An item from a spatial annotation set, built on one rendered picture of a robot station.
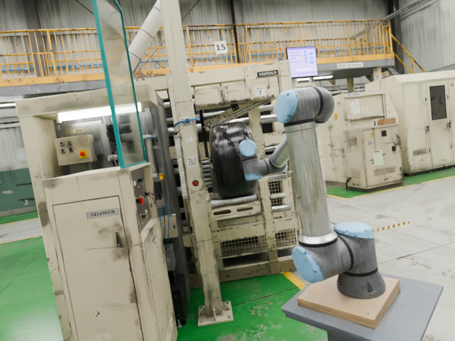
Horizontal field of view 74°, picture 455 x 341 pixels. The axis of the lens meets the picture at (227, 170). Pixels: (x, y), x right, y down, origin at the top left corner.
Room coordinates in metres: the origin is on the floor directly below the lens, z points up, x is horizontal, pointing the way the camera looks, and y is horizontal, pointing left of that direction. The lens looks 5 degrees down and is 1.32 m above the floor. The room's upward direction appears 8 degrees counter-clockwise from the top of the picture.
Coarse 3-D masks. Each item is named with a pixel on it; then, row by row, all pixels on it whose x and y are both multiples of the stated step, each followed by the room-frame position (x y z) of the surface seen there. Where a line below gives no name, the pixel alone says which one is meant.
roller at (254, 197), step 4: (240, 196) 2.18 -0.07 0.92; (244, 196) 2.17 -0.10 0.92; (248, 196) 2.17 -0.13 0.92; (252, 196) 2.17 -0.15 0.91; (256, 196) 2.17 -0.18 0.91; (216, 200) 2.16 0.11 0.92; (220, 200) 2.16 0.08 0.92; (224, 200) 2.15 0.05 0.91; (228, 200) 2.15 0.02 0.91; (232, 200) 2.15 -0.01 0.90; (236, 200) 2.16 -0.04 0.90; (240, 200) 2.16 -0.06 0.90; (244, 200) 2.16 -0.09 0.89; (248, 200) 2.17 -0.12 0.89; (252, 200) 2.17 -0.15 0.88; (212, 204) 2.14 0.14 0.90; (216, 204) 2.15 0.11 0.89; (220, 204) 2.15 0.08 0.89; (224, 204) 2.16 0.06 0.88
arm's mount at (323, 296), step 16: (320, 288) 1.26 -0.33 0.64; (336, 288) 1.24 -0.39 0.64; (304, 304) 1.20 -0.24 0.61; (320, 304) 1.15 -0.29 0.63; (336, 304) 1.13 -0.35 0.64; (352, 304) 1.11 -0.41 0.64; (368, 304) 1.10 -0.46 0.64; (384, 304) 1.09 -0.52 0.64; (352, 320) 1.06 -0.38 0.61; (368, 320) 1.02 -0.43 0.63
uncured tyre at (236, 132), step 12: (216, 132) 2.14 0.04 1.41; (228, 132) 2.12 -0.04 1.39; (240, 132) 2.11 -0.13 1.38; (216, 144) 2.07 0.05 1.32; (228, 144) 2.06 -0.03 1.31; (216, 156) 2.05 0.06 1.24; (228, 156) 2.03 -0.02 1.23; (216, 168) 2.06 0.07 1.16; (228, 168) 2.03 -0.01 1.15; (240, 168) 2.03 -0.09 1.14; (216, 180) 2.10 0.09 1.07; (228, 180) 2.05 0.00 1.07; (240, 180) 2.06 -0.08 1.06; (252, 180) 2.07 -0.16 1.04; (228, 192) 2.11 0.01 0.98; (240, 192) 2.13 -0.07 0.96; (252, 192) 2.17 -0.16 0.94
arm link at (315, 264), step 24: (288, 96) 1.09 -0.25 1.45; (312, 96) 1.11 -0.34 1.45; (288, 120) 1.11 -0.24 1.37; (312, 120) 1.11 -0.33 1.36; (288, 144) 1.14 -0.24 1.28; (312, 144) 1.10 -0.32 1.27; (312, 168) 1.10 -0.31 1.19; (312, 192) 1.10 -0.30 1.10; (312, 216) 1.10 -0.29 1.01; (312, 240) 1.10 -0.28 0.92; (336, 240) 1.11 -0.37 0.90; (312, 264) 1.07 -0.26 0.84; (336, 264) 1.09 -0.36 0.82
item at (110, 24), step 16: (96, 0) 1.42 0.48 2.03; (112, 0) 1.77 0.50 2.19; (96, 16) 1.41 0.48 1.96; (112, 16) 1.71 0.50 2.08; (112, 32) 1.65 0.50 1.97; (112, 48) 1.59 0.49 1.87; (128, 48) 1.96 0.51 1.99; (112, 64) 1.54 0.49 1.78; (128, 64) 1.91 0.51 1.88; (112, 80) 1.49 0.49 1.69; (128, 80) 1.84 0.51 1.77; (112, 96) 1.42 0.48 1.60; (128, 96) 1.77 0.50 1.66; (112, 112) 1.41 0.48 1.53; (128, 112) 1.70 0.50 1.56; (128, 128) 1.64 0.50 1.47; (128, 144) 1.58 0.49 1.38; (128, 160) 1.53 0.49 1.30; (144, 160) 1.91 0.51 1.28
